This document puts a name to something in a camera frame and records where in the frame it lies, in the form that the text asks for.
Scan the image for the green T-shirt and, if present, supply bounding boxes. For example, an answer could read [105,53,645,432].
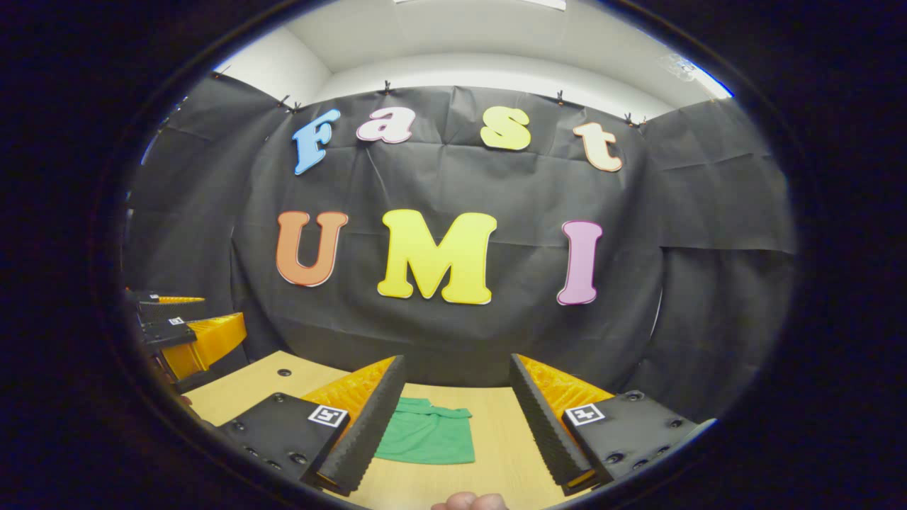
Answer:
[374,397,475,466]

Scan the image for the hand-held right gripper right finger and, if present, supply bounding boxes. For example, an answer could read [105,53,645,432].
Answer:
[509,353,709,497]

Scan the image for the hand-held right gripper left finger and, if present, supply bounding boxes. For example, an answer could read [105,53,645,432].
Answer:
[213,354,408,497]

